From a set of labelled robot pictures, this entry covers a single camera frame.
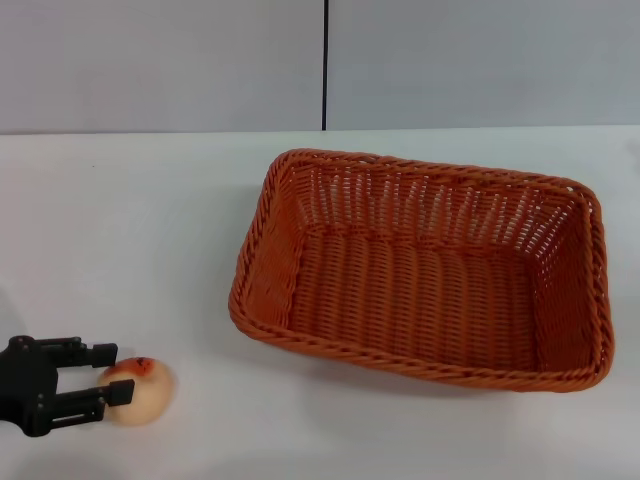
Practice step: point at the orange woven plastic basket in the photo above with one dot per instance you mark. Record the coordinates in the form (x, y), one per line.
(415, 300)

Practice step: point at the pale peach toy fruit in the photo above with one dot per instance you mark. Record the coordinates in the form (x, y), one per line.
(152, 395)

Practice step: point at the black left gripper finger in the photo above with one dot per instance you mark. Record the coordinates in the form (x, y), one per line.
(80, 353)
(85, 402)

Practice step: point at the black vertical wall seam strip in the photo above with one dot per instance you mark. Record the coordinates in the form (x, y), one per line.
(325, 60)

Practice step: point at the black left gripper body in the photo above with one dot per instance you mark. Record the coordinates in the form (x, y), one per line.
(22, 385)

